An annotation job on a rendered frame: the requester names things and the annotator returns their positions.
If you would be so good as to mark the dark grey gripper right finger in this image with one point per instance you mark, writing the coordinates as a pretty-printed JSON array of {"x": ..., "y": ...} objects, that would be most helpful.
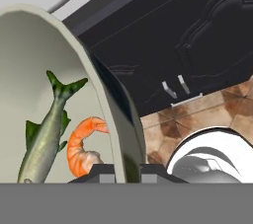
[{"x": 154, "y": 172}]

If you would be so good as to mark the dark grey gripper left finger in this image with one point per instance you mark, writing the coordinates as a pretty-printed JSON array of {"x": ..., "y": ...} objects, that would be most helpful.
[{"x": 102, "y": 172}]

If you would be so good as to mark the pale grey bowl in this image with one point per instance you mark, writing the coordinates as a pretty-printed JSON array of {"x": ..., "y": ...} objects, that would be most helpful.
[{"x": 29, "y": 47}]

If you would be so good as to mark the orange shrimp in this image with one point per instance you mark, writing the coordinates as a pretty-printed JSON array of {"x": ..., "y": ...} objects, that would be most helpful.
[{"x": 76, "y": 155}]

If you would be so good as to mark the green and silver fish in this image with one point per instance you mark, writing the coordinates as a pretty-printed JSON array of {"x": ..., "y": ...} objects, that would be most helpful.
[{"x": 44, "y": 139}]

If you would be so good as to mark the black cupboard door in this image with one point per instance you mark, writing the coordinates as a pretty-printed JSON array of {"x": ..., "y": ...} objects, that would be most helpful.
[
  {"x": 145, "y": 53},
  {"x": 217, "y": 34}
]

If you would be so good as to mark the white and black round object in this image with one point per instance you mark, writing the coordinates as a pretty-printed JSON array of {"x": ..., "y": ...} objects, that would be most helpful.
[{"x": 210, "y": 142}]

